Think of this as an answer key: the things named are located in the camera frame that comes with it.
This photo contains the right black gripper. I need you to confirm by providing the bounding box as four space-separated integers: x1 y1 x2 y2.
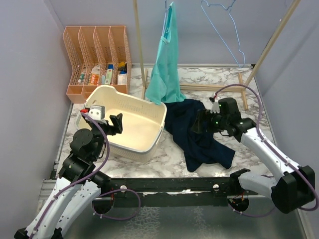
191 109 229 133

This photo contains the navy blue t shirt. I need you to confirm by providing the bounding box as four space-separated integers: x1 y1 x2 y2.
164 99 235 172

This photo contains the teal t shirt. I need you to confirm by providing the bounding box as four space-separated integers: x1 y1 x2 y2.
145 2 186 105

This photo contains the light blue wire hanger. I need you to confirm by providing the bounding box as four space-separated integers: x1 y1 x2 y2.
200 0 246 68

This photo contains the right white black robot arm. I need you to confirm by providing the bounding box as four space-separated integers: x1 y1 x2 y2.
191 98 318 214

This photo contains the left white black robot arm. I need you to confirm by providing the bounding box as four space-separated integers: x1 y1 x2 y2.
14 109 123 239

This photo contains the cream plastic laundry basket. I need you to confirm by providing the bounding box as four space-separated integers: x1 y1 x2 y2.
84 85 167 163

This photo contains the white blue box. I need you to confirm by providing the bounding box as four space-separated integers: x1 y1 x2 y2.
118 71 128 85

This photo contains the orange white packet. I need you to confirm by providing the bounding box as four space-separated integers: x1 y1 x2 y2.
88 64 101 85

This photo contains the green white box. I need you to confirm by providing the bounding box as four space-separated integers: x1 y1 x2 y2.
104 63 114 85

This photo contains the yellow black sponge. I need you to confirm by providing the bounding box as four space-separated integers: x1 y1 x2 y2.
118 61 126 71

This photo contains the small bottle in organizer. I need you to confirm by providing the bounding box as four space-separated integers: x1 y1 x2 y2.
77 71 86 85

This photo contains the wooden clothes rack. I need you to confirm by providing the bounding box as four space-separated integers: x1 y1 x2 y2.
133 0 300 110

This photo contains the orange plastic file organizer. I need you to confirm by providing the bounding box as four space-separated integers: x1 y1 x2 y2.
63 26 132 104

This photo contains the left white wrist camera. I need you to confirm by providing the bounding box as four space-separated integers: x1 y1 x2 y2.
80 105 107 124

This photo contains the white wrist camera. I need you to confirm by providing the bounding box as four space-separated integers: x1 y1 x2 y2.
80 105 107 124
209 95 220 114

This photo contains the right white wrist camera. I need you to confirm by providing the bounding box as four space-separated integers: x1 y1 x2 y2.
209 95 220 114

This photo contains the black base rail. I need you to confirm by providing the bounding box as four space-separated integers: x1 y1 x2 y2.
91 173 255 213

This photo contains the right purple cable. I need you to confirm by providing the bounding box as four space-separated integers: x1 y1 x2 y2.
213 84 319 218

